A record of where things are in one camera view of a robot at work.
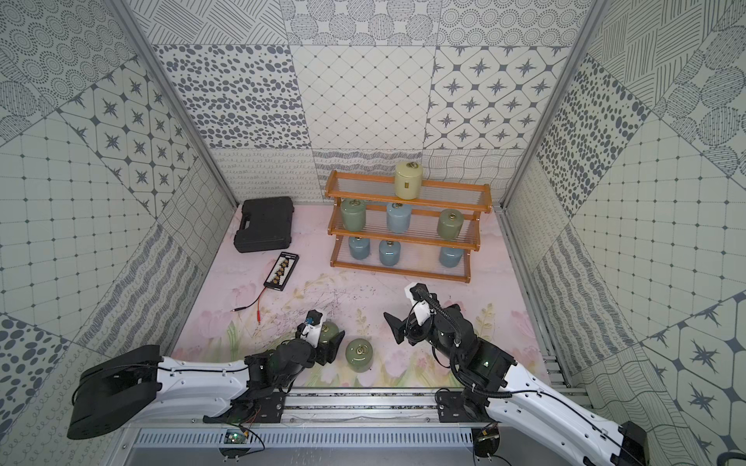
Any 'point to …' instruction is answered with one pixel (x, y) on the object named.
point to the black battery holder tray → (282, 271)
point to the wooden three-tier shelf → (432, 235)
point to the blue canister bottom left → (359, 248)
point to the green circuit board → (235, 436)
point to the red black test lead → (257, 300)
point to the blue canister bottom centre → (389, 251)
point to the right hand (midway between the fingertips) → (402, 306)
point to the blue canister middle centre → (398, 216)
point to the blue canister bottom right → (450, 256)
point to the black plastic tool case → (270, 224)
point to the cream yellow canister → (408, 180)
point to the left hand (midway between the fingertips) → (339, 334)
